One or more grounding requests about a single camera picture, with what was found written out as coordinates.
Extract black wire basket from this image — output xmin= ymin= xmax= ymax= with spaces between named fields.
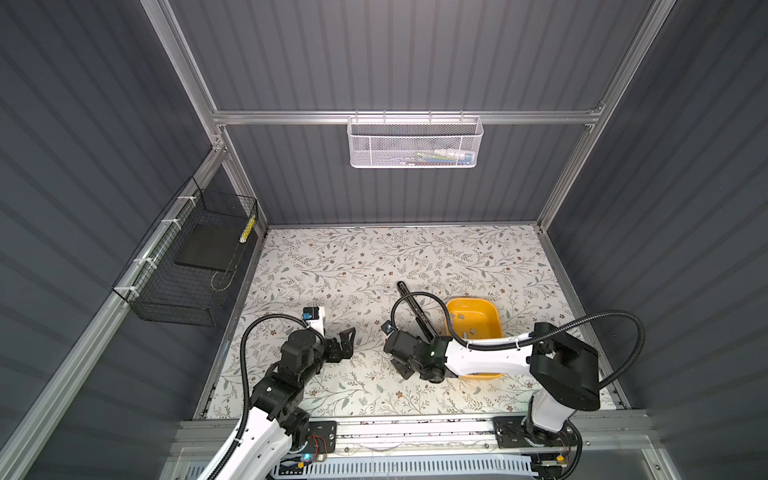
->
xmin=113 ymin=181 xmax=259 ymax=327

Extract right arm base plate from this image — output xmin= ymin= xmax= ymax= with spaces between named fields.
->
xmin=491 ymin=415 xmax=580 ymax=451

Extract yellow plastic tray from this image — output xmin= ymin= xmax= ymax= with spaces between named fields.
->
xmin=445 ymin=297 xmax=505 ymax=380

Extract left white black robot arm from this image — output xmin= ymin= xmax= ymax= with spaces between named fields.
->
xmin=198 ymin=327 xmax=356 ymax=479

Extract white wire mesh basket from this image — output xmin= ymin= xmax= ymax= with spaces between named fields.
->
xmin=346 ymin=115 xmax=484 ymax=169

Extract black stapler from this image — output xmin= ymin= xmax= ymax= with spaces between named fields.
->
xmin=396 ymin=281 xmax=437 ymax=342

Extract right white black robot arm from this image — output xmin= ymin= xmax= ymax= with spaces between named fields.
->
xmin=382 ymin=321 xmax=601 ymax=437

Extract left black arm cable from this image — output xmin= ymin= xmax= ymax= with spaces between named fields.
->
xmin=203 ymin=313 xmax=310 ymax=480

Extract aluminium mounting rail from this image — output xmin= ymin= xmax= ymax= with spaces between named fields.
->
xmin=167 ymin=410 xmax=657 ymax=462

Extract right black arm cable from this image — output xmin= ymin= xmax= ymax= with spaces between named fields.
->
xmin=389 ymin=291 xmax=646 ymax=391

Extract black pad in basket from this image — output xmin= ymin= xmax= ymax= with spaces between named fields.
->
xmin=174 ymin=224 xmax=241 ymax=272

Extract items in white basket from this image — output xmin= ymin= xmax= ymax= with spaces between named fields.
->
xmin=394 ymin=149 xmax=476 ymax=168

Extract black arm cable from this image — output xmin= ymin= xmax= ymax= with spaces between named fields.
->
xmin=389 ymin=291 xmax=646 ymax=391
xmin=203 ymin=313 xmax=310 ymax=480

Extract yellow marker in basket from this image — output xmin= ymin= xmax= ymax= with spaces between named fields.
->
xmin=239 ymin=215 xmax=256 ymax=244

